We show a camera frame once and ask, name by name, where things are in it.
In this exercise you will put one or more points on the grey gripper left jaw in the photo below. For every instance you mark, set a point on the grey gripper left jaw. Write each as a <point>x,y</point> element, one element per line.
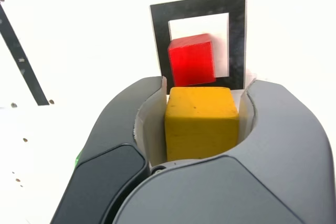
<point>113,129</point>

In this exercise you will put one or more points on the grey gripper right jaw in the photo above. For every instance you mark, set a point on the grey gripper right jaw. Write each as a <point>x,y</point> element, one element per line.
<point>275,155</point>

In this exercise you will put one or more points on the green cube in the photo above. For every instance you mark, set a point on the green cube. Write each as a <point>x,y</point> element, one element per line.
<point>77,159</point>

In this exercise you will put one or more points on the yellow cube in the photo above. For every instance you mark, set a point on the yellow cube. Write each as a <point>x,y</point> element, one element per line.
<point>202,124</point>

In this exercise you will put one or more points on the red cube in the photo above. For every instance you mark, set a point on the red cube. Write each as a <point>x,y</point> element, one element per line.
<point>193,61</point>

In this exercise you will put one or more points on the black tape square outline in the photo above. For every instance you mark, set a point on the black tape square outline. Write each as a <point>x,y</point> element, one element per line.
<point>160,30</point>

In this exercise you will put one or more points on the black tape strip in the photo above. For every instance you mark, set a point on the black tape strip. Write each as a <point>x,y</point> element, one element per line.
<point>23,61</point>

